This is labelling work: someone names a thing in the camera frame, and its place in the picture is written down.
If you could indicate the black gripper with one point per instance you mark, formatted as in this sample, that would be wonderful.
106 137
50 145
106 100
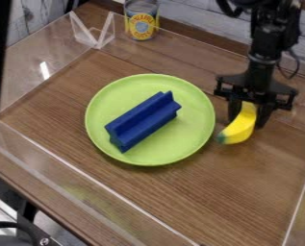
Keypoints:
257 87

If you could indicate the yellow toy banana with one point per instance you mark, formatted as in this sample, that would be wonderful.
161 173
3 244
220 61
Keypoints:
241 127

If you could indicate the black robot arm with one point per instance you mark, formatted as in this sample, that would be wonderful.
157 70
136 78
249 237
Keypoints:
275 33

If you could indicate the green round plate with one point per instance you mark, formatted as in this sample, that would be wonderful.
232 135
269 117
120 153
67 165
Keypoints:
178 139

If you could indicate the blue foam block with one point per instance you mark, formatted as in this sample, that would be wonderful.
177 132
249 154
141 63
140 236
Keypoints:
140 122

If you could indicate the yellow labelled tin can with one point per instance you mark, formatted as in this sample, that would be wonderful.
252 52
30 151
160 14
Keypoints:
141 18

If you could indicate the clear acrylic triangular bracket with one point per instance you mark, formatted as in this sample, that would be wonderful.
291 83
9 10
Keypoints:
93 37

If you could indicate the clear acrylic front wall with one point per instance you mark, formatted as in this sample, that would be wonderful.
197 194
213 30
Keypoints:
81 203

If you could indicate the black metal base bracket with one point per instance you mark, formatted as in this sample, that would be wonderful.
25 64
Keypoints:
30 233

